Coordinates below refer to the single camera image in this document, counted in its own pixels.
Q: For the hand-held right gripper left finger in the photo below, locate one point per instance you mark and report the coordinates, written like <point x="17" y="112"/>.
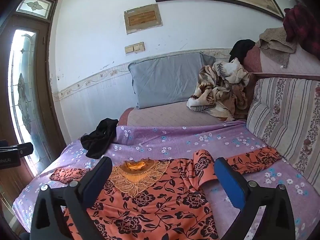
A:
<point x="96" y="187"/>

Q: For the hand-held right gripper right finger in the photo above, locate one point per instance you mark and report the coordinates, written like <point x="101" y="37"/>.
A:
<point x="228" y="180"/>

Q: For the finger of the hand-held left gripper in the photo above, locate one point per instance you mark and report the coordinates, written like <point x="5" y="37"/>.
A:
<point x="25" y="149"/>

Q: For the orange floral garment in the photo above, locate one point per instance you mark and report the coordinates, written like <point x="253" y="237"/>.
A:
<point x="155" y="205"/>

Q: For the black cloth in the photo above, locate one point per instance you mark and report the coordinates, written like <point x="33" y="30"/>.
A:
<point x="100" y="137"/>

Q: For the wooden door with stained glass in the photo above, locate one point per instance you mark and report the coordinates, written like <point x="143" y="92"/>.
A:
<point x="23" y="92"/>

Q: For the purple floral bed sheet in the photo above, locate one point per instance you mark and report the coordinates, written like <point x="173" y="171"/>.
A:
<point x="175" y="140"/>

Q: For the striped floral cushion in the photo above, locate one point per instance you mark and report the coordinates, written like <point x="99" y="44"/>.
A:
<point x="287" y="115"/>

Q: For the brown floral blanket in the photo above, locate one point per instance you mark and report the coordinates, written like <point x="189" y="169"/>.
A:
<point x="217" y="92"/>

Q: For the pink mattress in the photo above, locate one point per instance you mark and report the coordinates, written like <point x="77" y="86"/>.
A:
<point x="162" y="115"/>

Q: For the grey pillow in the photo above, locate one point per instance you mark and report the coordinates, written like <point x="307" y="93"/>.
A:
<point x="165" y="80"/>

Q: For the black garment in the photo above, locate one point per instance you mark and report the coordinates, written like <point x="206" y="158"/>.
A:
<point x="241" y="48"/>

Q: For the stained glass transom window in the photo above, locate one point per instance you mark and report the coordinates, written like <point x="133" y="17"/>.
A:
<point x="36" y="5"/>

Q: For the beige towel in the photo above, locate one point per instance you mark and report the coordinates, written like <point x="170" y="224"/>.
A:
<point x="275" y="42"/>

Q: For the dark red plaid garment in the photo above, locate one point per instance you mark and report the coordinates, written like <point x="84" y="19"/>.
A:
<point x="300" y="22"/>

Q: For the beige light switch panel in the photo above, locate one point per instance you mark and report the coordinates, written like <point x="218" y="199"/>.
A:
<point x="134" y="47"/>

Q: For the wall plaque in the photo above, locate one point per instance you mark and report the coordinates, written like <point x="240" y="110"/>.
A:
<point x="142" y="18"/>

